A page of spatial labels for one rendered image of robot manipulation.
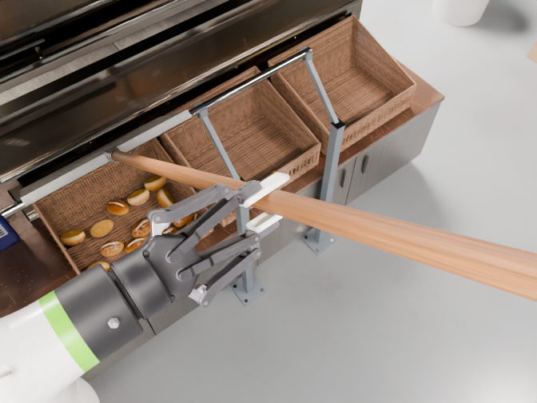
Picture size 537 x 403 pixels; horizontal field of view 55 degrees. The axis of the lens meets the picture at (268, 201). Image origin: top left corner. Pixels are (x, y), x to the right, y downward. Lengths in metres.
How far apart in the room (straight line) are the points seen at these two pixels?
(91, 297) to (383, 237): 0.30
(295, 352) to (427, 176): 1.34
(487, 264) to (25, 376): 0.42
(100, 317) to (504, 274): 0.38
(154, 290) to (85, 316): 0.07
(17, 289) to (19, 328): 1.74
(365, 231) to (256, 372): 2.14
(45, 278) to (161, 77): 0.94
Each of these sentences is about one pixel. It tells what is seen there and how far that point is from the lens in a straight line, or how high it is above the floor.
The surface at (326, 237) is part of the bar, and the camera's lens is 2.86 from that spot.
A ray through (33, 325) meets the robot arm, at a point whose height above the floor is 2.00.
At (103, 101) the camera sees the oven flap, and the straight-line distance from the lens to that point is 2.13.
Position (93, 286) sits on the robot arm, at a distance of 0.56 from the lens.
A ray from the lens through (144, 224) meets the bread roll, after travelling 2.20.
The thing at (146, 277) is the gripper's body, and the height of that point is 1.99.
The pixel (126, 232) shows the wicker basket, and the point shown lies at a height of 0.59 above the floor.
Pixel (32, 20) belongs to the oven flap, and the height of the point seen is 1.48.
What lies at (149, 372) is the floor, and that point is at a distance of 2.64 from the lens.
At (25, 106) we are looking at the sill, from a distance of 2.00.
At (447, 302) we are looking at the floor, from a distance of 2.84.
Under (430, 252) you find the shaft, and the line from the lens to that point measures 0.41.
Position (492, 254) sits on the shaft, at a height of 2.18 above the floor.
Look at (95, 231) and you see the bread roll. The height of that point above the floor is 0.64.
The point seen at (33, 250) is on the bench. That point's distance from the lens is 2.37.
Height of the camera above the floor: 2.49
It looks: 57 degrees down
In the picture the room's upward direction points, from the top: straight up
